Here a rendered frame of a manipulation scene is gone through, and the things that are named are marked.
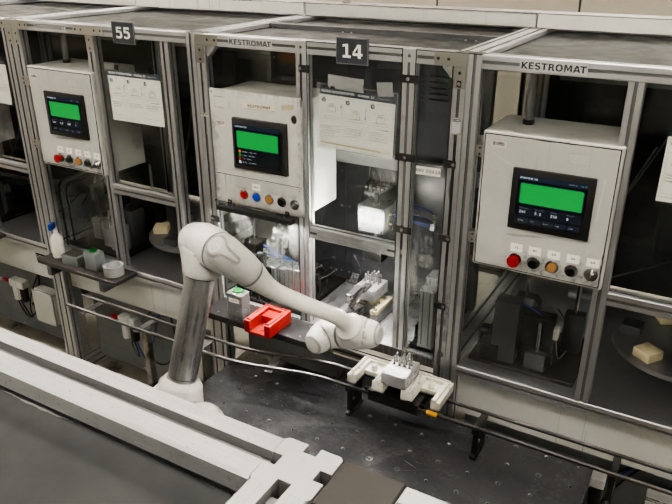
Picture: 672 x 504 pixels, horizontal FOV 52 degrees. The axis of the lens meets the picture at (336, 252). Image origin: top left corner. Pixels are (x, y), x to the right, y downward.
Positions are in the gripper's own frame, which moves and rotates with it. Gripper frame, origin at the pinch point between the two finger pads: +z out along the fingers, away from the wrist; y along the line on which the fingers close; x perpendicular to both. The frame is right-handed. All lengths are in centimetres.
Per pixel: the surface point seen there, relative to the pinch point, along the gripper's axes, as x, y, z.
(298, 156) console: 22, 59, -10
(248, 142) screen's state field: 43, 62, -12
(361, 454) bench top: -25, -32, -52
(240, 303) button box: 44, -2, -27
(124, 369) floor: 170, -104, 10
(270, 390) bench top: 25, -33, -36
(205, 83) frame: 65, 81, -8
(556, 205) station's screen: -74, 58, -13
